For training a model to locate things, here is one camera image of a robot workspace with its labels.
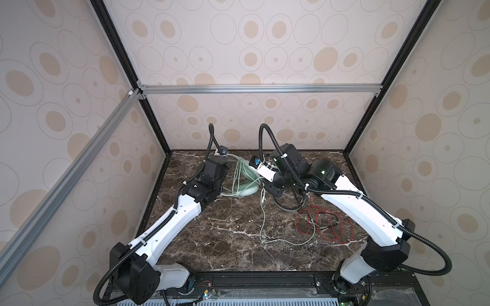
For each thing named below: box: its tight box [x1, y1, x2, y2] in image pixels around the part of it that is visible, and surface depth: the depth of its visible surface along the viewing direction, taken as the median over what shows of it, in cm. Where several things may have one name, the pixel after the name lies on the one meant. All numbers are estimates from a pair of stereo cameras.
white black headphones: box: [265, 184, 307, 213], surface depth 60 cm
